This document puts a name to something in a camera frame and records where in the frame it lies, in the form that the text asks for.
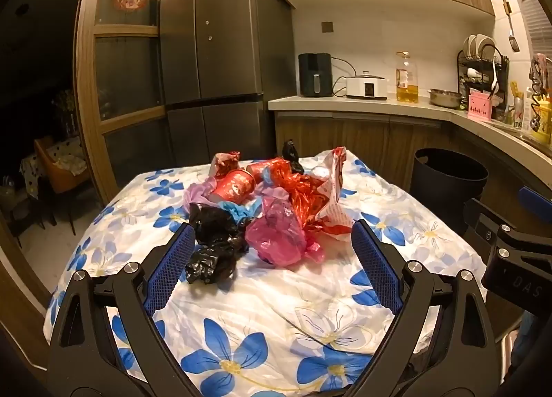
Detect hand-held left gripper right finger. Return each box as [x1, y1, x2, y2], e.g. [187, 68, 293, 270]
[345, 219, 507, 397]

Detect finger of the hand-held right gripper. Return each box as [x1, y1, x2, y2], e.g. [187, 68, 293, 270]
[519, 185, 552, 219]
[463, 197, 552, 266]

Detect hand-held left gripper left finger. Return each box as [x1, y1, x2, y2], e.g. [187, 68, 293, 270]
[47, 223, 203, 397]

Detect black trash bin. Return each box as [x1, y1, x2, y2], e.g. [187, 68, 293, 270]
[409, 148, 489, 242]

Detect large black plastic bag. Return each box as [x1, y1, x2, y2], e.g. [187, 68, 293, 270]
[185, 203, 259, 286]

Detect white red plastic bag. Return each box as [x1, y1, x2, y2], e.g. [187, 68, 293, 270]
[308, 147, 359, 243]

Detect red translucent plastic bag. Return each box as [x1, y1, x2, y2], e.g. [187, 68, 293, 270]
[261, 159, 334, 234]

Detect magenta plastic bag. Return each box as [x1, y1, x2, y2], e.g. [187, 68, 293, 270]
[246, 197, 326, 268]

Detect red paper cup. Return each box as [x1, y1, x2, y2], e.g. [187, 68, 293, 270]
[246, 158, 285, 182]
[210, 169, 256, 203]

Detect red white wrapper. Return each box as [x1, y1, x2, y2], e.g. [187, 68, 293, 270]
[210, 151, 241, 177]

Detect small black plastic bag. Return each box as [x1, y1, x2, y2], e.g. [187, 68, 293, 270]
[282, 141, 305, 173]

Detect person's right forearm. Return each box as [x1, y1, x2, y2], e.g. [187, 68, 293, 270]
[509, 313, 552, 383]

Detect spring kitchen faucet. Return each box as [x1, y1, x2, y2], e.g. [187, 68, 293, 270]
[530, 82, 545, 134]

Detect blue floral tablecloth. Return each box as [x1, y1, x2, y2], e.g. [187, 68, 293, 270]
[45, 149, 488, 397]

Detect pink utensil holder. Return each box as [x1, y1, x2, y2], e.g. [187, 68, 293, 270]
[468, 93, 494, 120]

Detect steel bowl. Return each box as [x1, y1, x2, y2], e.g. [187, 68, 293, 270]
[428, 88, 464, 109]

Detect purple dish cloth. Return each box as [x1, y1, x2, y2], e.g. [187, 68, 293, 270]
[530, 53, 550, 91]

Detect black dish rack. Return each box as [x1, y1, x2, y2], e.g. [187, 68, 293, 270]
[458, 35, 510, 119]

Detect orange chair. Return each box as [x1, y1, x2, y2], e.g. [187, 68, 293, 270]
[34, 136, 91, 225]

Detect cooking oil bottle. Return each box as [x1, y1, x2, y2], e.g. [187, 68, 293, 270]
[396, 51, 420, 103]

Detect metal slotted spatula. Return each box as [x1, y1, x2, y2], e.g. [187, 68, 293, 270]
[502, 0, 520, 52]

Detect dotted cloth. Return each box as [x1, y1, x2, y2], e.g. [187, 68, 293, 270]
[19, 153, 40, 199]

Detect white electric cooker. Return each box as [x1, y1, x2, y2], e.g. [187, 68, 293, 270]
[346, 71, 389, 100]

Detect window blinds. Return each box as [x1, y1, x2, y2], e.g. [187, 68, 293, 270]
[520, 0, 552, 57]

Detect grey refrigerator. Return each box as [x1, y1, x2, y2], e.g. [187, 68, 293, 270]
[159, 0, 296, 169]

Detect black air fryer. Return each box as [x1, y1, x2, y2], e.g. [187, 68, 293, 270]
[298, 52, 334, 98]

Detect wooden glass door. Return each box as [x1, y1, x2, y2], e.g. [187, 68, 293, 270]
[75, 0, 186, 203]

